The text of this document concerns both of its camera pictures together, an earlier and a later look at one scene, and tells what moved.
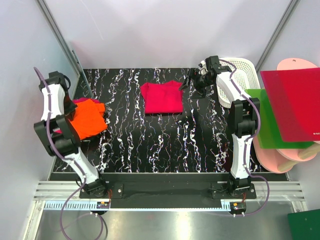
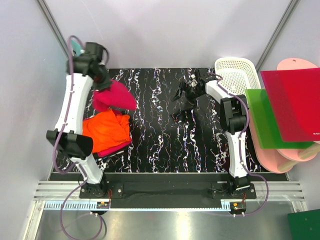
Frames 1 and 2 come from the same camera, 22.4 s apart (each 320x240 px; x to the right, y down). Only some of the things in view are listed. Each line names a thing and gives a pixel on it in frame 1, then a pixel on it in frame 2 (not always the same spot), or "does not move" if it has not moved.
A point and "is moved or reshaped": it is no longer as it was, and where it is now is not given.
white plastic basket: x=243 y=72 does not move
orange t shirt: x=88 y=118 is moved or reshaped
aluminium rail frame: x=259 y=190 does not move
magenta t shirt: x=82 y=99 -> x=118 y=149
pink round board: x=281 y=160 does not move
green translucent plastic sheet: x=269 y=135 does not move
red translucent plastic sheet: x=295 y=96 does not move
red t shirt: x=163 y=98 -> x=116 y=96
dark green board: x=305 y=225 does not move
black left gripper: x=68 y=111 -> x=106 y=84
